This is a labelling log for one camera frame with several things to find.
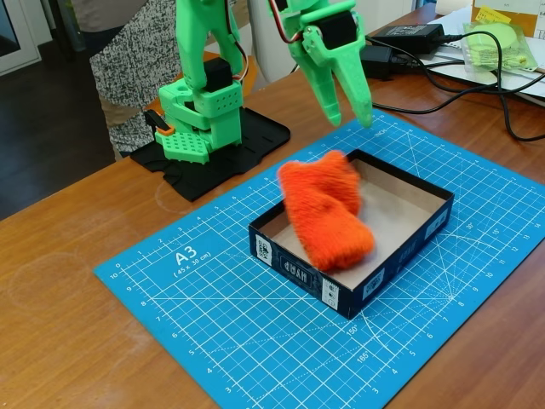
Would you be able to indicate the orange terry cloth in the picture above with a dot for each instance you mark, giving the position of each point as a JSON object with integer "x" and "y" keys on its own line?
{"x": 328, "y": 213}

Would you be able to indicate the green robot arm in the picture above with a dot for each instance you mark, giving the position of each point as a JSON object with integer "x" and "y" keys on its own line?
{"x": 191, "y": 47}

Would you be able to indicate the black power adapter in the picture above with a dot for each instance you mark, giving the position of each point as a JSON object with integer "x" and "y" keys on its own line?
{"x": 409, "y": 34}
{"x": 376, "y": 59}

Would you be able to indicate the clear bag with green parts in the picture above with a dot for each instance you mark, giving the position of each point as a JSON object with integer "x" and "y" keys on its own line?
{"x": 489, "y": 42}

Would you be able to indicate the yellow sticky note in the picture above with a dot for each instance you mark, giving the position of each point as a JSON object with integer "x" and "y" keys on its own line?
{"x": 491, "y": 15}

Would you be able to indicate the orange and black clamp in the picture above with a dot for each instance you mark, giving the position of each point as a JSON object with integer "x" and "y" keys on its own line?
{"x": 159, "y": 123}

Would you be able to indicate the white papers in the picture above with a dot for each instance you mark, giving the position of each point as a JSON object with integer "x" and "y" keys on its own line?
{"x": 528, "y": 85}

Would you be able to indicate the dark blue cardboard box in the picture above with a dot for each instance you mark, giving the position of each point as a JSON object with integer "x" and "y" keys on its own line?
{"x": 306, "y": 268}

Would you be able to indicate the person in speckled grey top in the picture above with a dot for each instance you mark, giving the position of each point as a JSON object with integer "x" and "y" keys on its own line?
{"x": 123, "y": 72}

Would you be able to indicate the blue cutting mat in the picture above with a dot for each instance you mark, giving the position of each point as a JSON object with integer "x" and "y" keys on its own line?
{"x": 255, "y": 341}

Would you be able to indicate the white framed glass door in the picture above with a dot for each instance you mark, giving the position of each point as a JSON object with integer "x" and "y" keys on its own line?
{"x": 32, "y": 34}

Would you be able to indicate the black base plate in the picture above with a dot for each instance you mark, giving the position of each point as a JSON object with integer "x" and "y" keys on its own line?
{"x": 264, "y": 132}

